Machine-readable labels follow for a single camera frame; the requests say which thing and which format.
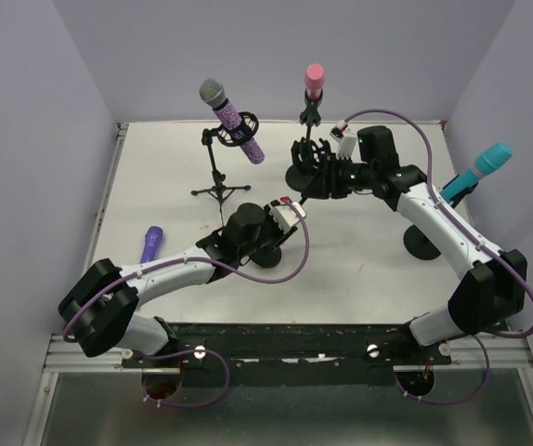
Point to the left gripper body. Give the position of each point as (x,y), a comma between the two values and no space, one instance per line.
(284,238)

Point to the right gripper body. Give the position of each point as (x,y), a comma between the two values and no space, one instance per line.
(345,176)

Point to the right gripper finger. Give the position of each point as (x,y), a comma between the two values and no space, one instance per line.
(318,189)
(324,149)

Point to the black shock-mount desk stand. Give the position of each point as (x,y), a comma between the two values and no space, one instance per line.
(269,256)

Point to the plain purple microphone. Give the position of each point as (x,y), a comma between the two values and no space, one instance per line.
(153,241)

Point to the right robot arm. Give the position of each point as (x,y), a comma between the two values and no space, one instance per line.
(491,287)

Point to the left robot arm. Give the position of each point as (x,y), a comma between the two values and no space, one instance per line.
(100,311)

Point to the black round-base clip stand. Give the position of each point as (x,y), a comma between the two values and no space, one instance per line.
(305,161)

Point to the pink microphone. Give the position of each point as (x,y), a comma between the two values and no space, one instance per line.
(314,79)

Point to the black right round-base stand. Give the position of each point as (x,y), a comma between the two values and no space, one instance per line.
(418,245)

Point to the purple glitter microphone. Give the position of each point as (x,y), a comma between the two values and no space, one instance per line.
(213,94)

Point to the teal microphone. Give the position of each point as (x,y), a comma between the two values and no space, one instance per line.
(488,162)

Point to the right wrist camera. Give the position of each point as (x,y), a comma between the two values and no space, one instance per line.
(346,140)

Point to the black tripod shock-mount stand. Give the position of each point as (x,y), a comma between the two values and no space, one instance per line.
(228,138)

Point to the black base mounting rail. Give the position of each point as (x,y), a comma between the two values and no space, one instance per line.
(289,355)

